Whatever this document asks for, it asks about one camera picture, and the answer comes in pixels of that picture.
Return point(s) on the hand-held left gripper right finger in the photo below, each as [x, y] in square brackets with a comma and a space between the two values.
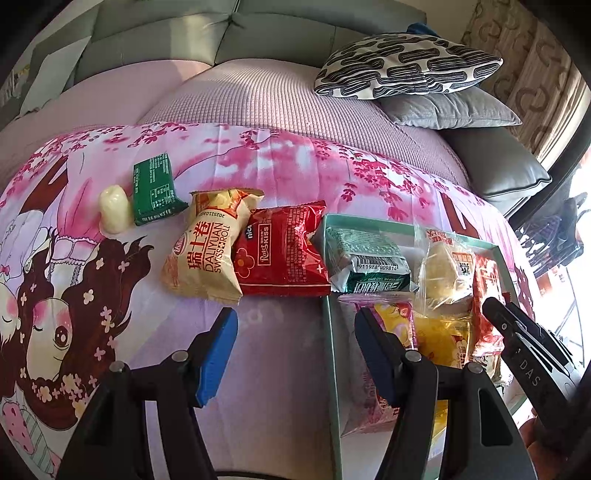
[374, 355]

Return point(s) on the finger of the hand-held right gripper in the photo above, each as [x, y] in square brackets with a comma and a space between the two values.
[508, 327]

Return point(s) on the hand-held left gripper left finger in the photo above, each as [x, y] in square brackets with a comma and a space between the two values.
[217, 360]

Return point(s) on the red gold patterned packet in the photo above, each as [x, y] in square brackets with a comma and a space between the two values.
[487, 314]

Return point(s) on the pink cake roll packet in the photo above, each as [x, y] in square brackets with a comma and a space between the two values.
[392, 318]

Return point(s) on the teal cardboard box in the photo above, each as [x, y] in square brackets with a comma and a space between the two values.
[331, 323]

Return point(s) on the yellow clear snack packet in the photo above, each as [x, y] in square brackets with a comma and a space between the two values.
[438, 337]

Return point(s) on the clear round bun packet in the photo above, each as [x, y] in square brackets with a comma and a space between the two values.
[441, 281]

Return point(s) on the light green barcode packet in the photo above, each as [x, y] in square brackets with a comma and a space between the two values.
[364, 258]

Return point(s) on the beige cake roll packet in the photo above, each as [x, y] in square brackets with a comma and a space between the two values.
[207, 254]

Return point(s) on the red flower print packet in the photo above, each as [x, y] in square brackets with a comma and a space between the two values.
[281, 258]

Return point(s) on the printed pink cartoon blanket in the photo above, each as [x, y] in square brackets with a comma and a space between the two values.
[277, 332]

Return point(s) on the dark mesh basket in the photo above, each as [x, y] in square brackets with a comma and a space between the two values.
[554, 230]

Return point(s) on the white jelly cup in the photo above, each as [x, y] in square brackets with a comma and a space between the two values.
[114, 210]

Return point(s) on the dark green snack packet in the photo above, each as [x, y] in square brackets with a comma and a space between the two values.
[154, 189]

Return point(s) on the grey pillow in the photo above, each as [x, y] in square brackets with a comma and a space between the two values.
[448, 110]

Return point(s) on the patterned beige curtain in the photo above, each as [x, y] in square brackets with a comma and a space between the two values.
[531, 69]

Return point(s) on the pink waffle blanket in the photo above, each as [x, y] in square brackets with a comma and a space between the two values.
[258, 92]

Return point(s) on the black white patterned pillow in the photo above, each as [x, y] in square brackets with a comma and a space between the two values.
[406, 64]

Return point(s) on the blue cloth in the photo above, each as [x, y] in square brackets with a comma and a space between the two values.
[422, 28]

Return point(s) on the grey sofa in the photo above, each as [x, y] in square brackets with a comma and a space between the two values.
[277, 37]

